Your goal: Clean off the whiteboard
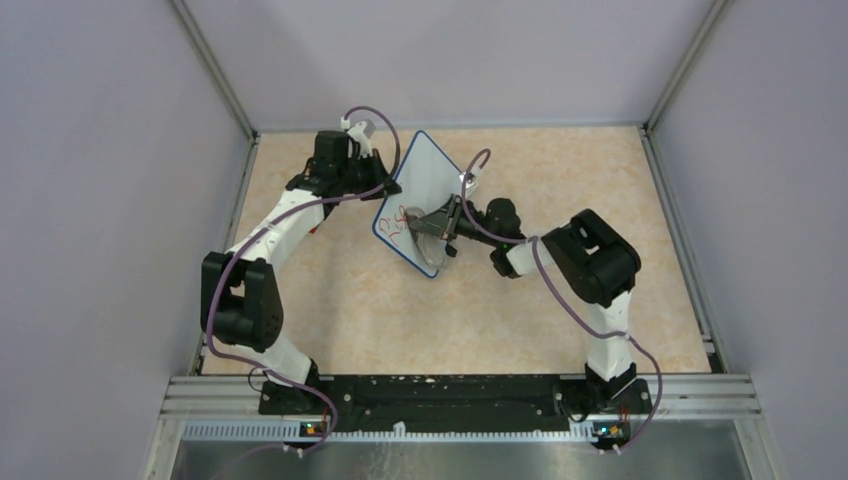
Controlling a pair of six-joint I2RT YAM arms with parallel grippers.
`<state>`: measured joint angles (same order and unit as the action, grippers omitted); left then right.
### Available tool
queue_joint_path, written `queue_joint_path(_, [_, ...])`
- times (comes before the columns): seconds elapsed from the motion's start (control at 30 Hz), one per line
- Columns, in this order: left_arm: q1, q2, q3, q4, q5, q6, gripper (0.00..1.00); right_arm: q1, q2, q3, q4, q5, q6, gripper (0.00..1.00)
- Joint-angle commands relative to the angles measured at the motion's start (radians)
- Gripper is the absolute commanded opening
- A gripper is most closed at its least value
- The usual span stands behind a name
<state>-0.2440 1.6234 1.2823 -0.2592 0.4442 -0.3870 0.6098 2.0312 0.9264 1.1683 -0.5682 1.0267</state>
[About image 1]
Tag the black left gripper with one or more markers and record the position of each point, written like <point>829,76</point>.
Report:
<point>379,173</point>

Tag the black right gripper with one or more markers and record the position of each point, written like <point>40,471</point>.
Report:
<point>445,221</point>

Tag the grey transparent eraser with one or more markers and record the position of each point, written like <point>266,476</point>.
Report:
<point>432,251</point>

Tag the blue framed whiteboard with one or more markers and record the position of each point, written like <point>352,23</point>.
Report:
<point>427,177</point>

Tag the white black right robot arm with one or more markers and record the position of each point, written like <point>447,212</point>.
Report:
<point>597,263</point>

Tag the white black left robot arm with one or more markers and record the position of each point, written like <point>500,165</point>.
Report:
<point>242,313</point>

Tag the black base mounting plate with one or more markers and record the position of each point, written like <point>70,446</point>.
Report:
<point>454,403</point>

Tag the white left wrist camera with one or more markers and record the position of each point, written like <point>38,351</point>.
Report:
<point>360,133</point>

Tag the white cable duct strip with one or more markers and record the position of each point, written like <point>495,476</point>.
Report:
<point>290,431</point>

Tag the aluminium front rail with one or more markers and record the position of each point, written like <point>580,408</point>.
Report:
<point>684,397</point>

